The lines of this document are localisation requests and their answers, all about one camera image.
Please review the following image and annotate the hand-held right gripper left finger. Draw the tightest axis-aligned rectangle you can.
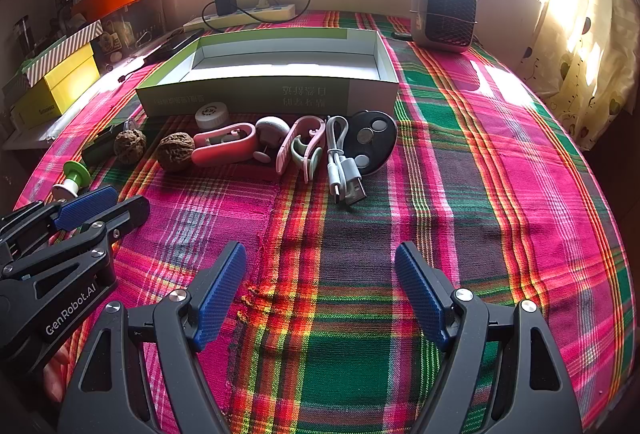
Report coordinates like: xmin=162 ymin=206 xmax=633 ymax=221
xmin=60 ymin=241 xmax=248 ymax=434

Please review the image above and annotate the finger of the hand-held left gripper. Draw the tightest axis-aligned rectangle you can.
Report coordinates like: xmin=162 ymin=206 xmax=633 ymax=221
xmin=0 ymin=185 xmax=119 ymax=259
xmin=0 ymin=195 xmax=151 ymax=282

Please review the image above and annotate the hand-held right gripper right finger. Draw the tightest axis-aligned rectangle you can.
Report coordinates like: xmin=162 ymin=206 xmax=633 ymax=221
xmin=395 ymin=241 xmax=583 ymax=434

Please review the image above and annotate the green white suction holder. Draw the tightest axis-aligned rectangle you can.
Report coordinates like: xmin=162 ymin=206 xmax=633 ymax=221
xmin=51 ymin=161 xmax=91 ymax=201

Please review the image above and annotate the black rectangular device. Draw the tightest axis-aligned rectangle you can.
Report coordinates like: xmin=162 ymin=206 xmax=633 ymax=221
xmin=81 ymin=126 xmax=121 ymax=166

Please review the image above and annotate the brown walnut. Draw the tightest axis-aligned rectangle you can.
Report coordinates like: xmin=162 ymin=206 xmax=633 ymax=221
xmin=114 ymin=130 xmax=147 ymax=161
xmin=157 ymin=132 xmax=196 ymax=172

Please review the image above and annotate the pink plastic clip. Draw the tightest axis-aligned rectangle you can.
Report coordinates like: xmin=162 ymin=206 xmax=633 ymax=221
xmin=192 ymin=123 xmax=257 ymax=165

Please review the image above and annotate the white round cap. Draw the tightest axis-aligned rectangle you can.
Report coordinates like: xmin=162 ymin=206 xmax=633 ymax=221
xmin=195 ymin=101 xmax=231 ymax=127

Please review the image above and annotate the white usb cable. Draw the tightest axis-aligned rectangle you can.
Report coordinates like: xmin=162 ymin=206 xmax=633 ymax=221
xmin=325 ymin=115 xmax=367 ymax=205

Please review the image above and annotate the black oval device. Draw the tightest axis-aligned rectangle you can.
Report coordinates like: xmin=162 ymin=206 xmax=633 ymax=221
xmin=345 ymin=110 xmax=398 ymax=177

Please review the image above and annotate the pink green plastic hook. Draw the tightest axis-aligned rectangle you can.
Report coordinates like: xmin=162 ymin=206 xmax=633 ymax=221
xmin=275 ymin=115 xmax=327 ymax=185

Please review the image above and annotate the grey white round knob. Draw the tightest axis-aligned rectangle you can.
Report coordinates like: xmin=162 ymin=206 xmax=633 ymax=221
xmin=252 ymin=116 xmax=291 ymax=163

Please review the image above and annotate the green white cardboard box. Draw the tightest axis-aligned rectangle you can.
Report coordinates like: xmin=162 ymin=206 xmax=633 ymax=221
xmin=136 ymin=28 xmax=401 ymax=117

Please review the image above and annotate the plaid cloth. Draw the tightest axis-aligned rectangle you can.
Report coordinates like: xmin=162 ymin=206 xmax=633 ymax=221
xmin=15 ymin=10 xmax=628 ymax=434

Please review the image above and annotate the yellow box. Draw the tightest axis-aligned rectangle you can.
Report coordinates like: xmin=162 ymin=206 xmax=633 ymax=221
xmin=11 ymin=44 xmax=101 ymax=129

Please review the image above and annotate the striped box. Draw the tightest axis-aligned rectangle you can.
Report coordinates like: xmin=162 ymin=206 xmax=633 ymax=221
xmin=25 ymin=21 xmax=104 ymax=87

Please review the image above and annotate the black flat phone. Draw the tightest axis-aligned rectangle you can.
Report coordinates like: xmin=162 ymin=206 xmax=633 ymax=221
xmin=142 ymin=30 xmax=205 ymax=64

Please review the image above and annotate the white power strip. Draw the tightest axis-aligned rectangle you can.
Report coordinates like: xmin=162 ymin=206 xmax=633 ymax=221
xmin=182 ymin=2 xmax=297 ymax=32

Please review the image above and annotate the beige space heater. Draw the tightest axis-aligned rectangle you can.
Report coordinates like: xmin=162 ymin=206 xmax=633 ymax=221
xmin=409 ymin=0 xmax=481 ymax=49

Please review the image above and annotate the patterned cream curtain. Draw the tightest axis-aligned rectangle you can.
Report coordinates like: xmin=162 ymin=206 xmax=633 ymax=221
xmin=525 ymin=0 xmax=640 ymax=149

